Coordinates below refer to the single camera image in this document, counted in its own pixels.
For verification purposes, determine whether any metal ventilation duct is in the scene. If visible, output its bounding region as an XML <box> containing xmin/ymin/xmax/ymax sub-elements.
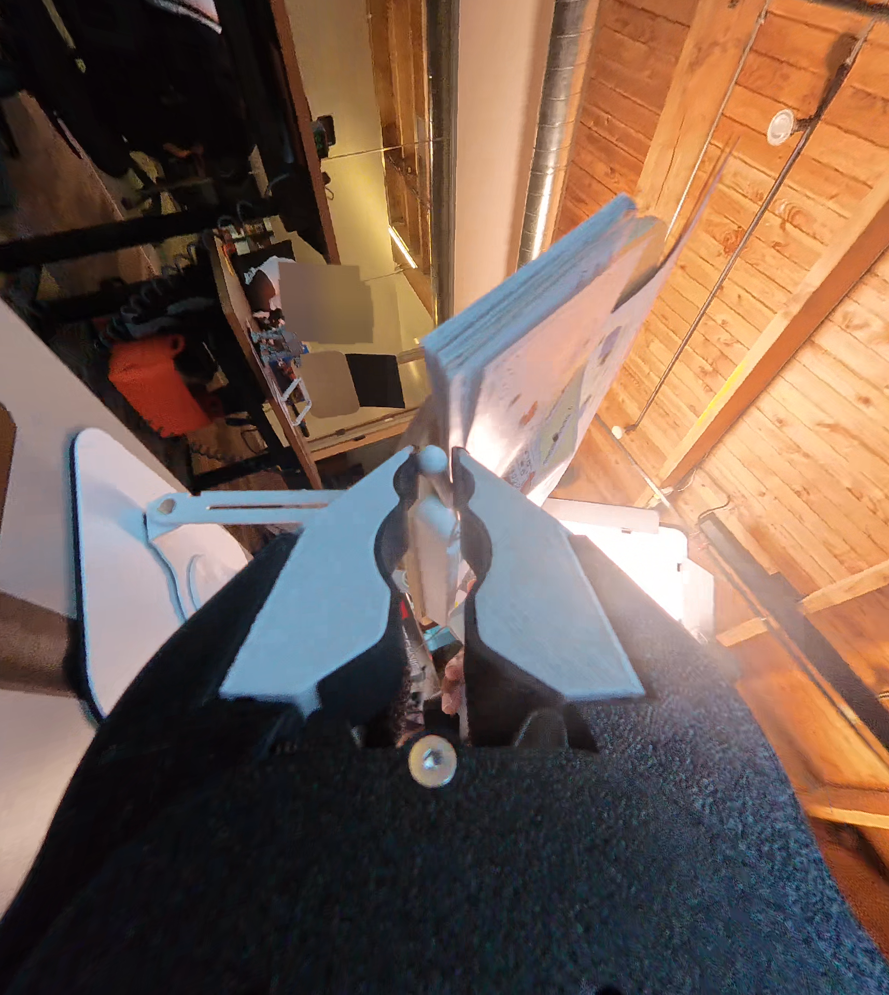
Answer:
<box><xmin>516</xmin><ymin>0</ymin><xmax>601</xmax><ymax>269</ymax></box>

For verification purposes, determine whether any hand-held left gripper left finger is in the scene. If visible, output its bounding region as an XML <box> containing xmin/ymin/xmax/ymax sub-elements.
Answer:
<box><xmin>219</xmin><ymin>447</ymin><xmax>419</xmax><ymax>716</ymax></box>

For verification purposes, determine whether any toy instruction booklet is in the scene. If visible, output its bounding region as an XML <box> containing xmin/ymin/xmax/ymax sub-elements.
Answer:
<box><xmin>413</xmin><ymin>138</ymin><xmax>737</xmax><ymax>615</ymax></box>

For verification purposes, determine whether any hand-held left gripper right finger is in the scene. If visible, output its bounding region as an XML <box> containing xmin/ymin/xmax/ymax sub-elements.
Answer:
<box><xmin>450</xmin><ymin>448</ymin><xmax>646</xmax><ymax>703</ymax></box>

